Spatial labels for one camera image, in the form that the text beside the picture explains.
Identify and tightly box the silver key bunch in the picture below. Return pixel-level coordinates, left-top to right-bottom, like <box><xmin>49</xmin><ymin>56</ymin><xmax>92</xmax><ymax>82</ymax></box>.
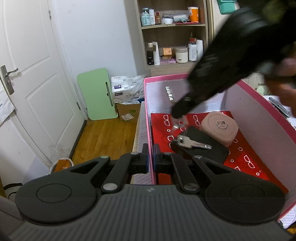
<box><xmin>171</xmin><ymin>135</ymin><xmax>212</xmax><ymax>150</ymax></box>

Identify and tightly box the black wallet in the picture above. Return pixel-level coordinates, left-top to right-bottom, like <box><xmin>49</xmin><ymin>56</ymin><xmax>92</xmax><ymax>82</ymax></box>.
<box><xmin>169</xmin><ymin>126</ymin><xmax>229</xmax><ymax>164</ymax></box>

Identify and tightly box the pink cardboard box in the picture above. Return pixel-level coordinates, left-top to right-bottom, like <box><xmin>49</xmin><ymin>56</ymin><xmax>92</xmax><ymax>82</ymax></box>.
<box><xmin>133</xmin><ymin>74</ymin><xmax>295</xmax><ymax>228</ymax></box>

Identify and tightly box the person right hand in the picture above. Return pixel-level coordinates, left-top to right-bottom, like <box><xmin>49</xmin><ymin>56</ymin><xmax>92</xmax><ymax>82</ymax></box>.
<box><xmin>264</xmin><ymin>57</ymin><xmax>295</xmax><ymax>116</ymax></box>

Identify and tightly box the cardboard box on floor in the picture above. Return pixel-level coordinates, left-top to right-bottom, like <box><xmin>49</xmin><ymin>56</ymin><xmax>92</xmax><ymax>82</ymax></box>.
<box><xmin>116</xmin><ymin>103</ymin><xmax>141</xmax><ymax>123</ymax></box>

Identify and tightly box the pink round case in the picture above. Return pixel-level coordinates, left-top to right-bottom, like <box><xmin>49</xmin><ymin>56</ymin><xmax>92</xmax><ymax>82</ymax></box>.
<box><xmin>200</xmin><ymin>111</ymin><xmax>239</xmax><ymax>147</ymax></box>

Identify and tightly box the trash bin with bag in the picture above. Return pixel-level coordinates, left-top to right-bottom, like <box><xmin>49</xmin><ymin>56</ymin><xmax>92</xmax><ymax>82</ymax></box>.
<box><xmin>49</xmin><ymin>158</ymin><xmax>74</xmax><ymax>174</ymax></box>

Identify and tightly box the white plastic package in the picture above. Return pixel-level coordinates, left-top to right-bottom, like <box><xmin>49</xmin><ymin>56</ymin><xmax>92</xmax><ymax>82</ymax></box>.
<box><xmin>111</xmin><ymin>75</ymin><xmax>145</xmax><ymax>103</ymax></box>

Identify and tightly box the orange cup on shelf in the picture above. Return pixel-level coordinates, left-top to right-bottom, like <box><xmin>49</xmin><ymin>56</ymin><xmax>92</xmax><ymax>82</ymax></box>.
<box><xmin>188</xmin><ymin>6</ymin><xmax>199</xmax><ymax>23</ymax></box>

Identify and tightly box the red glasses-pattern cloth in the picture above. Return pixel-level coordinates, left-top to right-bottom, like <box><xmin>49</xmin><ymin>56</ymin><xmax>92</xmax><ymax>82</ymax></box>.
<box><xmin>151</xmin><ymin>113</ymin><xmax>288</xmax><ymax>194</ymax></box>

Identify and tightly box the white jar on shelf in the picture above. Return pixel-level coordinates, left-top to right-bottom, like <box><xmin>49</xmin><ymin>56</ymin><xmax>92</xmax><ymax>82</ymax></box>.
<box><xmin>175</xmin><ymin>47</ymin><xmax>188</xmax><ymax>64</ymax></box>

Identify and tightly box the green folding table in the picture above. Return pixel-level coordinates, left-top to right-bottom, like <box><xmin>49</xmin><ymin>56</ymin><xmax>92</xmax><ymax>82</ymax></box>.
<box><xmin>77</xmin><ymin>68</ymin><xmax>118</xmax><ymax>121</ymax></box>

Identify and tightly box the wooden shelf cabinet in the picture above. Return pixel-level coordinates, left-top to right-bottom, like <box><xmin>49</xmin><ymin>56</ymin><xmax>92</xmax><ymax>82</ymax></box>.
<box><xmin>134</xmin><ymin>1</ymin><xmax>209</xmax><ymax>76</ymax></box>

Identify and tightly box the white door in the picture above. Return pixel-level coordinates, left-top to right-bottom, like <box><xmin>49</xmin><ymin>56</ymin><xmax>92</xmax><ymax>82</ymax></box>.
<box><xmin>0</xmin><ymin>0</ymin><xmax>87</xmax><ymax>186</ymax></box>

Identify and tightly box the white tube bottle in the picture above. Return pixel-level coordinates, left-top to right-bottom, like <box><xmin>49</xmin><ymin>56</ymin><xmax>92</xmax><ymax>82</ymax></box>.
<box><xmin>152</xmin><ymin>41</ymin><xmax>161</xmax><ymax>66</ymax></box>

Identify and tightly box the black bottle on shelf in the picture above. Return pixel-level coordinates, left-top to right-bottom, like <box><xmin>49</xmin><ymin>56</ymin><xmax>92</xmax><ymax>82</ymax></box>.
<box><xmin>147</xmin><ymin>42</ymin><xmax>154</xmax><ymax>66</ymax></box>

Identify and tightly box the metal door handle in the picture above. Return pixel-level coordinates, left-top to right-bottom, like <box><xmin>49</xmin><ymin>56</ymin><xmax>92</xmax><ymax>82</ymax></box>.
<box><xmin>1</xmin><ymin>65</ymin><xmax>19</xmax><ymax>95</ymax></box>

